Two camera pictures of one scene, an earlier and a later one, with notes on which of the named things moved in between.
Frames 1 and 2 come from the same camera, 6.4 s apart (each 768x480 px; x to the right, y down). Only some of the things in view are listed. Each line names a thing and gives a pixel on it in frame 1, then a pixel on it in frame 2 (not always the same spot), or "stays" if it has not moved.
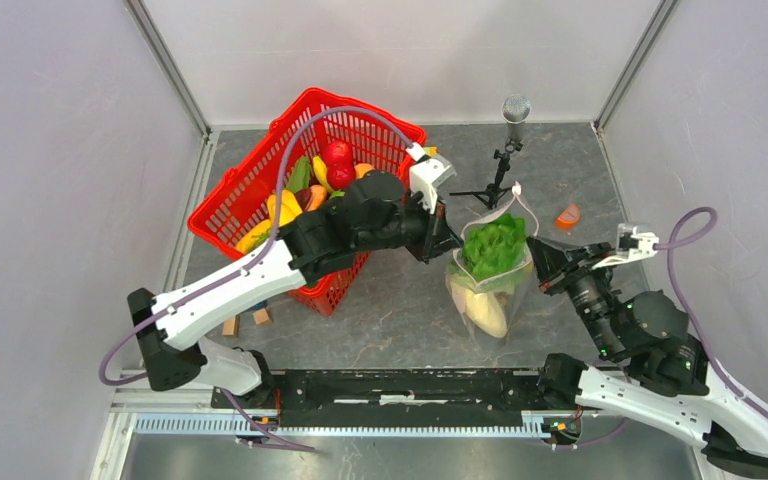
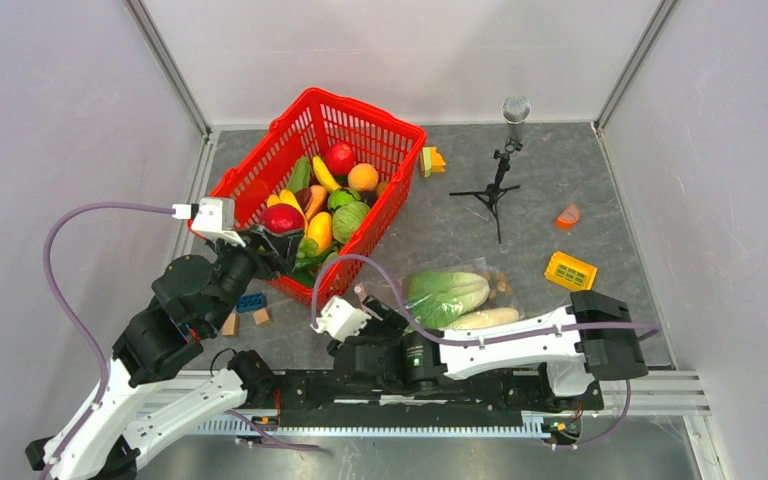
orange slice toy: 568,218 stays
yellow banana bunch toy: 290,208 stays
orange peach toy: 362,168 stays
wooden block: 231,327 stays
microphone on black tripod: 516,110 stays
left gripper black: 438,232 to 281,256
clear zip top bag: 490,276 to 461,296
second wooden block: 262,317 stays
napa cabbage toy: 498,245 to 436,296
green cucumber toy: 300,175 stays
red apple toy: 337,153 stays
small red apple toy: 340,175 to 282,218
